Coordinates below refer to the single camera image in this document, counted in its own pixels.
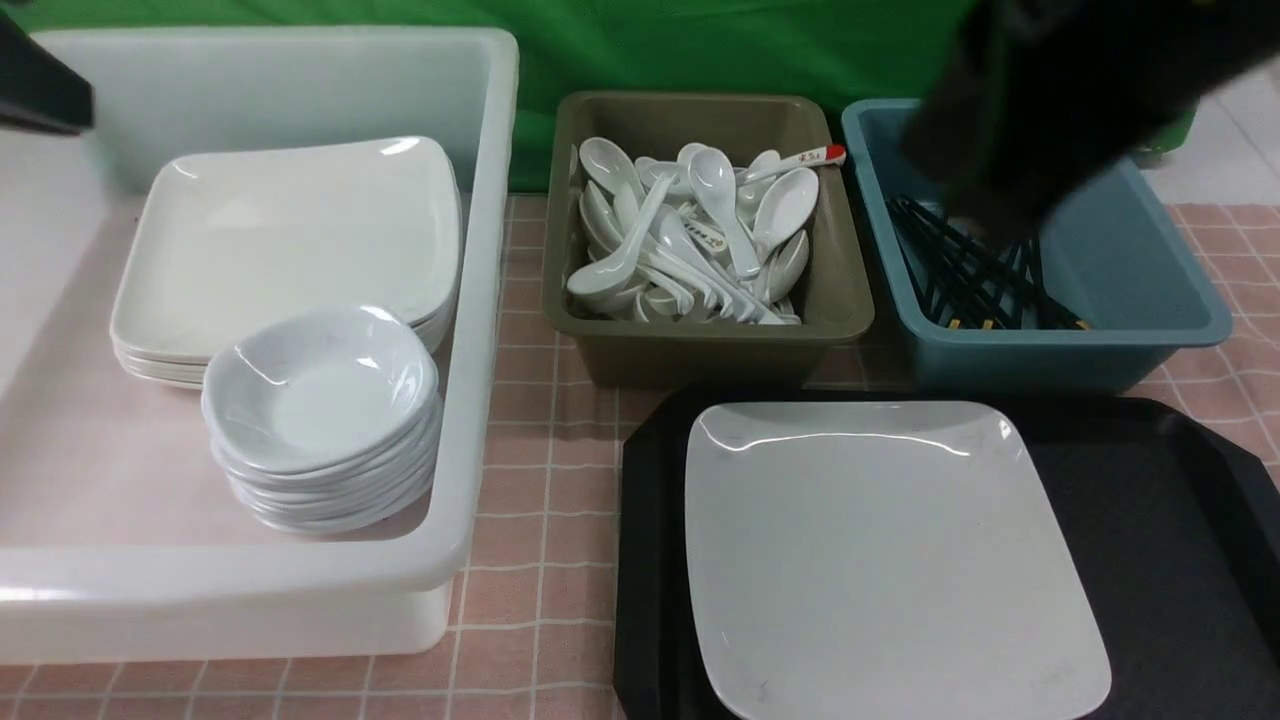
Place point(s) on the large white square plate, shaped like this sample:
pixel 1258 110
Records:
pixel 882 560

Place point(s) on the small white bowl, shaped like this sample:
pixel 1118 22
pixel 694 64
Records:
pixel 320 388

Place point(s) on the white ceramic soup spoon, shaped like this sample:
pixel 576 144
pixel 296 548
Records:
pixel 612 273

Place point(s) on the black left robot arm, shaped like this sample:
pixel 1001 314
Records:
pixel 39 92

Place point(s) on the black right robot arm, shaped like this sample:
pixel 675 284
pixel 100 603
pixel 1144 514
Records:
pixel 1036 98

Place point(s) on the top white plate in stack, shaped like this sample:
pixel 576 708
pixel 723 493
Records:
pixel 409 159

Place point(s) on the pile of white spoons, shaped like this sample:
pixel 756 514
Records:
pixel 715 250

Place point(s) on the olive green plastic bin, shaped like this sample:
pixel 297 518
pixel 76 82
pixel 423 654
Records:
pixel 832 297

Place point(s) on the red-tipped white spoon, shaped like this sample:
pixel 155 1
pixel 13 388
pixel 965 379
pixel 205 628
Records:
pixel 823 156

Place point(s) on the pink checked tablecloth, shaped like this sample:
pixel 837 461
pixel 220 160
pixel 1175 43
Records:
pixel 530 633

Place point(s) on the pile of black chopsticks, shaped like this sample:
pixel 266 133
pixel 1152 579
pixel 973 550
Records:
pixel 961 284

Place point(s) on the lower white bowls stack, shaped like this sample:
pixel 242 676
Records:
pixel 333 501

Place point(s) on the green cloth backdrop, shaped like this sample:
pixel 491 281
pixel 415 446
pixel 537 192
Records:
pixel 831 52

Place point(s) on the lower white plates stack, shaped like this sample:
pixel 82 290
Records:
pixel 160 368

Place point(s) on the blue plastic bin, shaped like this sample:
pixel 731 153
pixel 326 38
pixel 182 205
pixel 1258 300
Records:
pixel 1111 254

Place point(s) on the large white plastic bin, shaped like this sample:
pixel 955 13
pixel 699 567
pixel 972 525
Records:
pixel 121 539

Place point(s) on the black serving tray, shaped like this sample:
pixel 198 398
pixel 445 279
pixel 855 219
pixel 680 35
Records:
pixel 1172 529

